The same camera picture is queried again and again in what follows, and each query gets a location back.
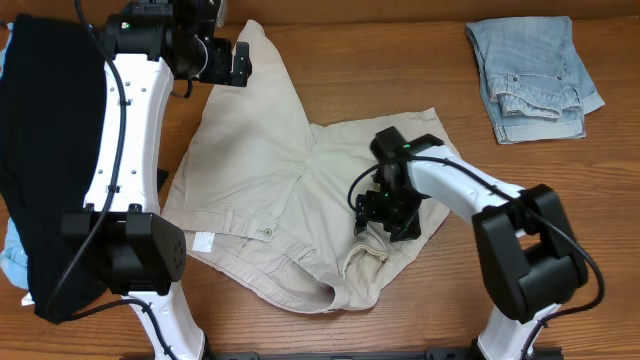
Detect beige khaki shorts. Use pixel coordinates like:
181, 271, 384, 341
163, 20, 449, 314

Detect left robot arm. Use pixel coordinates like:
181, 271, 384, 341
61, 0, 252, 360

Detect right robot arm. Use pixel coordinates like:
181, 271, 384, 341
347, 127, 589, 359

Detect black garment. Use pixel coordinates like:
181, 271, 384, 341
1, 15, 110, 324

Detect folded light blue jeans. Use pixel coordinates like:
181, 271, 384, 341
466, 16, 605, 144

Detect light blue garment underneath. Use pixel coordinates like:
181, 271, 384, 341
1, 219, 29, 290

